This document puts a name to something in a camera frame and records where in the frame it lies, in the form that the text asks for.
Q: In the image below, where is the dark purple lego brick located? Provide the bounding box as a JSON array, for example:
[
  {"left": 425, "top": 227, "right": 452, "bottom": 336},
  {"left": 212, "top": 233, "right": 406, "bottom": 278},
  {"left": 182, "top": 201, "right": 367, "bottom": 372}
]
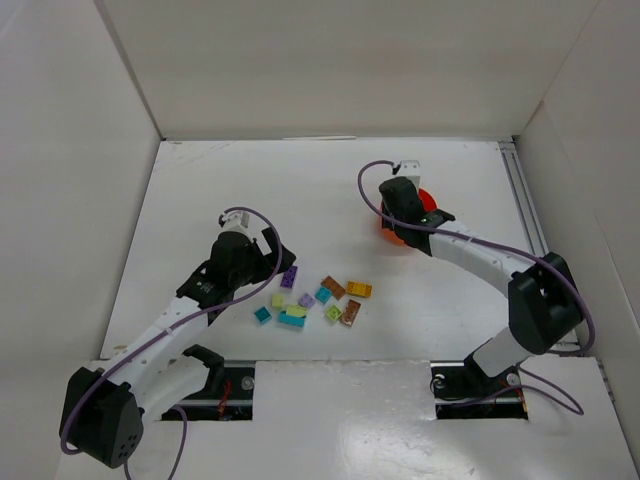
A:
[{"left": 280, "top": 265, "right": 298, "bottom": 289}]

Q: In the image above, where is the light purple lego brick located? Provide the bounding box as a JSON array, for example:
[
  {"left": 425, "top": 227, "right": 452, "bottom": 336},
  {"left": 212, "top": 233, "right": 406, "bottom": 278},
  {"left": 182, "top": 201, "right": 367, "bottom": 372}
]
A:
[{"left": 298, "top": 293, "right": 316, "bottom": 309}]

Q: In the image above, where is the brown lego brick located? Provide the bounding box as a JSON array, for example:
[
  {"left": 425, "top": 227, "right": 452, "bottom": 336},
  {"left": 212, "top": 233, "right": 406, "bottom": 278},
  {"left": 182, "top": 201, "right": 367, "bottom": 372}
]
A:
[
  {"left": 321, "top": 276, "right": 346, "bottom": 300},
  {"left": 340, "top": 300, "right": 361, "bottom": 328}
]

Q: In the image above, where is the yellow orange long lego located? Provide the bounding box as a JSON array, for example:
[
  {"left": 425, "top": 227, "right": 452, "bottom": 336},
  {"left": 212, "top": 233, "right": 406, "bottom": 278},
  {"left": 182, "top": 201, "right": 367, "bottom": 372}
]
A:
[{"left": 346, "top": 281, "right": 373, "bottom": 298}]

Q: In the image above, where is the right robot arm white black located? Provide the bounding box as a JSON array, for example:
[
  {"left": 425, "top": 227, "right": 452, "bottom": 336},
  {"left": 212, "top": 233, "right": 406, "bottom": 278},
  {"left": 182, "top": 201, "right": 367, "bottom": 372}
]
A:
[{"left": 379, "top": 177, "right": 583, "bottom": 395}]

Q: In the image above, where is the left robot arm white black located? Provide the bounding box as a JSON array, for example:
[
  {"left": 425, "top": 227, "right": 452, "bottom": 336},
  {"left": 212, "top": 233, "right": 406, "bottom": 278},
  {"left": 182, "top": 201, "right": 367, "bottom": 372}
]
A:
[{"left": 59, "top": 227, "right": 296, "bottom": 469}]

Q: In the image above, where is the orange round divided container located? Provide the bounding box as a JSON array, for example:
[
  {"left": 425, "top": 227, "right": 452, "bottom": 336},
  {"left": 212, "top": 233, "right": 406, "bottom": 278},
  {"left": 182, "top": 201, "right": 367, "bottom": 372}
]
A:
[{"left": 379, "top": 188, "right": 438, "bottom": 247}]

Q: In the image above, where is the pale yellow small lego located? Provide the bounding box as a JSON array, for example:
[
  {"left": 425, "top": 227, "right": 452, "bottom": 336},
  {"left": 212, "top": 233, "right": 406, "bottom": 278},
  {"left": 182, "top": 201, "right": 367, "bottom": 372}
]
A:
[{"left": 271, "top": 293, "right": 285, "bottom": 311}]

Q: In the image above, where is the teal small lego middle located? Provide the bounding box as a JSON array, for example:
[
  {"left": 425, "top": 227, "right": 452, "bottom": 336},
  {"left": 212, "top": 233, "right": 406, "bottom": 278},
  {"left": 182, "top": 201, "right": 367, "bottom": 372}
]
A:
[{"left": 315, "top": 286, "right": 332, "bottom": 304}]

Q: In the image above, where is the teal small lego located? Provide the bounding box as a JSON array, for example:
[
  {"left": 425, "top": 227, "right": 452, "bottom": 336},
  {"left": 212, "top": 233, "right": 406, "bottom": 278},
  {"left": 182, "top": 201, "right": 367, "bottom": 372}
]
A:
[
  {"left": 315, "top": 286, "right": 332, "bottom": 304},
  {"left": 254, "top": 307, "right": 272, "bottom": 324}
]

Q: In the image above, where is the pale yellow long lego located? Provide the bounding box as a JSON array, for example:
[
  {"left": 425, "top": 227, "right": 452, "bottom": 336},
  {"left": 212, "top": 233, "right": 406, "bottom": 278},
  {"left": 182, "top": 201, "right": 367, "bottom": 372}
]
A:
[{"left": 285, "top": 305, "right": 308, "bottom": 318}]

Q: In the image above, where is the teal small lego left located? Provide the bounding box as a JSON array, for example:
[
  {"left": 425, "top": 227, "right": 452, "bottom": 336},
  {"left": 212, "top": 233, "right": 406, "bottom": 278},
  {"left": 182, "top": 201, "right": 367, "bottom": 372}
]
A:
[{"left": 254, "top": 307, "right": 272, "bottom": 324}]

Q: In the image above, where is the teal long lego brick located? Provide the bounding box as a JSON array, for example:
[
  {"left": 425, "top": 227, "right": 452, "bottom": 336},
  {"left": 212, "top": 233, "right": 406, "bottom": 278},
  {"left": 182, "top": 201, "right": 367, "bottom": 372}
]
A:
[{"left": 277, "top": 311, "right": 306, "bottom": 331}]

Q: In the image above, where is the lime green lego brick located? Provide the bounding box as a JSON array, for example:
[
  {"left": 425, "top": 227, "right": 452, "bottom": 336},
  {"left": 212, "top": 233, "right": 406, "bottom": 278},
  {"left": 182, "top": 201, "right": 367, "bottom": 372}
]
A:
[{"left": 325, "top": 305, "right": 343, "bottom": 323}]

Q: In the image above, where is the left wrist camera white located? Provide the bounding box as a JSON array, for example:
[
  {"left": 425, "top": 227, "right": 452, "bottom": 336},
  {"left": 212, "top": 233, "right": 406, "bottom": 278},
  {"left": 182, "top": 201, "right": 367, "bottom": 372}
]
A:
[{"left": 218, "top": 210, "right": 250, "bottom": 236}]

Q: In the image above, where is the aluminium rail right side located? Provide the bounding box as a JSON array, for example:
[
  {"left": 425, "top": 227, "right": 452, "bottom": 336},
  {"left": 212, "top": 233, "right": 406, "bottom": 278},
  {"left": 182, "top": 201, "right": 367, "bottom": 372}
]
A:
[{"left": 498, "top": 140, "right": 581, "bottom": 351}]

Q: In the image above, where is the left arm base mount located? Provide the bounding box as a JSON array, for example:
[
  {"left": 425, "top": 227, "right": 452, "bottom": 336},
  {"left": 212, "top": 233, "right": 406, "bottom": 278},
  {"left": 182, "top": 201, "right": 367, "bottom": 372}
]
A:
[{"left": 178, "top": 345, "right": 256, "bottom": 422}]

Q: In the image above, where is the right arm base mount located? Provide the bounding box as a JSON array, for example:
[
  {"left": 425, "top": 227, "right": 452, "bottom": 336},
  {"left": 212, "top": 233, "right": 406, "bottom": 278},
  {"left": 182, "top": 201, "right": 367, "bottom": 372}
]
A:
[{"left": 429, "top": 356, "right": 528, "bottom": 420}]

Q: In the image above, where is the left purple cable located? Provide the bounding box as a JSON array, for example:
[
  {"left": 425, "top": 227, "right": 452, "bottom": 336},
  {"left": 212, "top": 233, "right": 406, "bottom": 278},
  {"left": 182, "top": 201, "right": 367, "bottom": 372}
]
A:
[{"left": 59, "top": 206, "right": 284, "bottom": 480}]

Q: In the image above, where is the purple cable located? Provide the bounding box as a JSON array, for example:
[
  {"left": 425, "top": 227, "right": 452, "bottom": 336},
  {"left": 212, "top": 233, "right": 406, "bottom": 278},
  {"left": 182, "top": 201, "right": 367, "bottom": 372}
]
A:
[
  {"left": 357, "top": 159, "right": 594, "bottom": 417},
  {"left": 59, "top": 206, "right": 284, "bottom": 480}
]

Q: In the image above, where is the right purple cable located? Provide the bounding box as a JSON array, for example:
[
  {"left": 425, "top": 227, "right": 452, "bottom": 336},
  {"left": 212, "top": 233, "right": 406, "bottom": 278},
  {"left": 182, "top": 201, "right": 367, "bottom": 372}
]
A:
[{"left": 357, "top": 159, "right": 594, "bottom": 417}]

